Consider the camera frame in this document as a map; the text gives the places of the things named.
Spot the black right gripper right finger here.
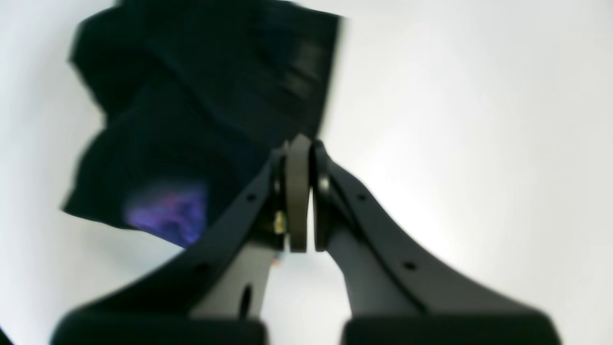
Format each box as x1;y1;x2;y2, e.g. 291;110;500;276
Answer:
311;140;561;345

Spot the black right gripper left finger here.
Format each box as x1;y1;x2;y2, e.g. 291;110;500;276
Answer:
51;135;312;345

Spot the black T-shirt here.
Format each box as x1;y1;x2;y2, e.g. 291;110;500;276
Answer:
62;0;343;248

